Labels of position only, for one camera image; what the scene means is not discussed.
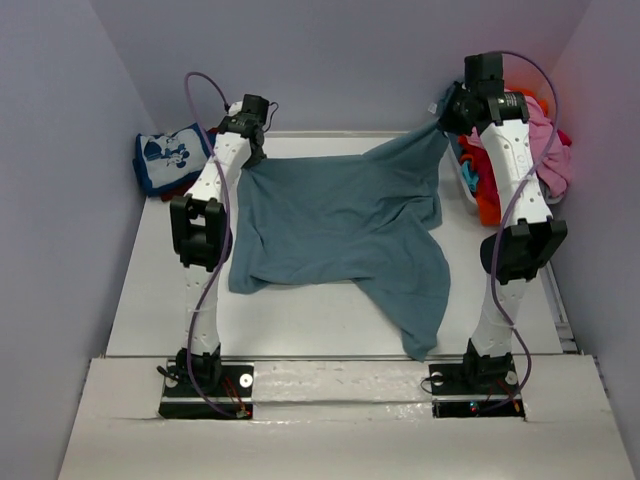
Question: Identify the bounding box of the grey-blue t shirt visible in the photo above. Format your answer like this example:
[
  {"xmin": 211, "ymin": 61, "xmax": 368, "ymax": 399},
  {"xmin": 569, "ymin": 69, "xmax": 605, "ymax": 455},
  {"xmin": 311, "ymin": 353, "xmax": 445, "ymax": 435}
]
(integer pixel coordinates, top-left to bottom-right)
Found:
[{"xmin": 228, "ymin": 124, "xmax": 451, "ymax": 361}]

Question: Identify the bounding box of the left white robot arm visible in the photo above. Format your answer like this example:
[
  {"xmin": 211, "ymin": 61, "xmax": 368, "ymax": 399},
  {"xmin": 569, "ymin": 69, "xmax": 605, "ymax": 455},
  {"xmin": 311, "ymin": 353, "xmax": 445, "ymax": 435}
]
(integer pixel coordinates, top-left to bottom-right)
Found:
[{"xmin": 169, "ymin": 94, "xmax": 271, "ymax": 395}]

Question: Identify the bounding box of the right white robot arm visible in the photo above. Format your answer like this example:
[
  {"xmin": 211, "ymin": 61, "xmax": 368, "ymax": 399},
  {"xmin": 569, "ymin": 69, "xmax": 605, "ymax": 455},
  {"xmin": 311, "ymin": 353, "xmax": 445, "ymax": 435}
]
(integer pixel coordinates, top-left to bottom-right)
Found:
[{"xmin": 438, "ymin": 51, "xmax": 568, "ymax": 395}]

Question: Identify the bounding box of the teal t shirt in pile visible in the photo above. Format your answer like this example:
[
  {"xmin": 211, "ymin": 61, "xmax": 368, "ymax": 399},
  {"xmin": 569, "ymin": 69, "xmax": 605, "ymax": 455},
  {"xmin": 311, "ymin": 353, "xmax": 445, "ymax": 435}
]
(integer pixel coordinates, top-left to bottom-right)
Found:
[{"xmin": 435, "ymin": 81, "xmax": 458, "ymax": 120}]

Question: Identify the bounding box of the light blue t shirt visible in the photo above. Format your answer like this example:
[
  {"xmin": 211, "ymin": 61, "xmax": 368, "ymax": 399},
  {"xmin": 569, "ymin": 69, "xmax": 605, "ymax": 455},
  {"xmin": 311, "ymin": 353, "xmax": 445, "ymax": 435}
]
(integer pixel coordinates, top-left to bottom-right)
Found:
[{"xmin": 461, "ymin": 160, "xmax": 479, "ymax": 196}]

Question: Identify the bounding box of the magenta t shirt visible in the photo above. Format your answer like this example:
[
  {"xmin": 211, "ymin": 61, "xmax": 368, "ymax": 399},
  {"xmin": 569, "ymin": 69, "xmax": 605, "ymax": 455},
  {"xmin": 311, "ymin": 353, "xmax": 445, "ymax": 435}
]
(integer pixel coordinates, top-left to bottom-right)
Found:
[{"xmin": 457, "ymin": 131, "xmax": 572, "ymax": 203}]

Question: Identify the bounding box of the folded blue mickey t shirt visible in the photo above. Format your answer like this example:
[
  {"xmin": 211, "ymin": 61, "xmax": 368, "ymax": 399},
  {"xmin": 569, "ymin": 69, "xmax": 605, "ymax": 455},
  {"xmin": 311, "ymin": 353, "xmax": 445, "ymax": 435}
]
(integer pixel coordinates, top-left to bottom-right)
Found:
[{"xmin": 132, "ymin": 123, "xmax": 210, "ymax": 197}]

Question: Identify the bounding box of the pink t shirt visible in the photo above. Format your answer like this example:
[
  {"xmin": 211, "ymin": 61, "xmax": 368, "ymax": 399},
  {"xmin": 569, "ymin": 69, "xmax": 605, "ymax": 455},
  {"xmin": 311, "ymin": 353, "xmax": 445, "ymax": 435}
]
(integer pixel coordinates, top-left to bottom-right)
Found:
[{"xmin": 521, "ymin": 90, "xmax": 572, "ymax": 196}]

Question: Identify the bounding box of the grey white t shirt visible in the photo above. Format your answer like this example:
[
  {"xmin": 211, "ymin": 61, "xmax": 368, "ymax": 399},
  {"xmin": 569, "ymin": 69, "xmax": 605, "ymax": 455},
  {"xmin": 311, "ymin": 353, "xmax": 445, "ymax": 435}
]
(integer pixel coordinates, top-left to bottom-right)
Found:
[{"xmin": 540, "ymin": 181, "xmax": 564, "ymax": 205}]

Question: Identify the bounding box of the folded dark red t shirt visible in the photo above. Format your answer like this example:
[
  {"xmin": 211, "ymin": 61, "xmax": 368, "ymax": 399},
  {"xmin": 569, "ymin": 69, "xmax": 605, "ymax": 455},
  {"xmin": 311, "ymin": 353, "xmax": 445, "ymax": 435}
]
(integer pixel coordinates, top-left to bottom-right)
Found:
[{"xmin": 153, "ymin": 124, "xmax": 217, "ymax": 202}]

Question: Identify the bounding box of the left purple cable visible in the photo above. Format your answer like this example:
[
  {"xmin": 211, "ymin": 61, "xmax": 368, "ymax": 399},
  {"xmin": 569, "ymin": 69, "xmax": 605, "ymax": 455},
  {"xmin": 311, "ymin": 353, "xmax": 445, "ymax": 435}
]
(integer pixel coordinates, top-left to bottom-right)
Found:
[{"xmin": 179, "ymin": 72, "xmax": 251, "ymax": 419}]

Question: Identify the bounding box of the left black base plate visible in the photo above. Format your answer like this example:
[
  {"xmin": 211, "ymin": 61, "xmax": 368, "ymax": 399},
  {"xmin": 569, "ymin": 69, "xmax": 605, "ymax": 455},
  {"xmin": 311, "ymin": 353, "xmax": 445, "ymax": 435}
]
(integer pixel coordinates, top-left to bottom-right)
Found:
[{"xmin": 157, "ymin": 360, "xmax": 255, "ymax": 421}]

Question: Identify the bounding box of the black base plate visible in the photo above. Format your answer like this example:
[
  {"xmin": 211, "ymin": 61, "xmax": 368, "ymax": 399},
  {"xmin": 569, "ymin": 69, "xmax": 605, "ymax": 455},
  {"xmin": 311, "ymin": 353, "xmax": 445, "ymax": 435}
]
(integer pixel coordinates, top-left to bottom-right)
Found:
[
  {"xmin": 420, "ymin": 363, "xmax": 526, "ymax": 419},
  {"xmin": 157, "ymin": 360, "xmax": 255, "ymax": 421}
]

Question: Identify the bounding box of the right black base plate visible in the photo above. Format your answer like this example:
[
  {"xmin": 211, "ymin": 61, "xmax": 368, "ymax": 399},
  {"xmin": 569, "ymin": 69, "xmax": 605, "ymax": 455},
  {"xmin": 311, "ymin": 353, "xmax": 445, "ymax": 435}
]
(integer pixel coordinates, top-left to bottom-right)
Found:
[{"xmin": 420, "ymin": 363, "xmax": 526, "ymax": 419}]

